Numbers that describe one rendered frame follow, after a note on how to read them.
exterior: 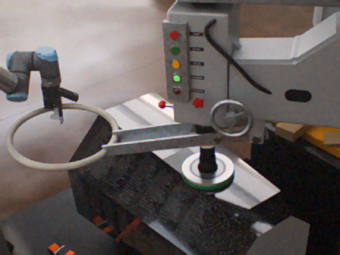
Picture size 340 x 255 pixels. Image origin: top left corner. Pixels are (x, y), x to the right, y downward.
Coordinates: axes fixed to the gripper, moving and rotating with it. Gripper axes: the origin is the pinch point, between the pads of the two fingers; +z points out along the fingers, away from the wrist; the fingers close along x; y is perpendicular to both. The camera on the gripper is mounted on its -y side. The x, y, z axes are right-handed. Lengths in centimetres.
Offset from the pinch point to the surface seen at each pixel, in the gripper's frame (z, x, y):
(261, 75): -54, 72, -67
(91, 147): 15.7, 5.9, -12.1
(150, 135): -11, 38, -37
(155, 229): 18, 65, -33
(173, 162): 0, 45, -45
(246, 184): -2, 67, -70
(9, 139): -8.9, 24.7, 21.9
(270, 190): -3, 73, -77
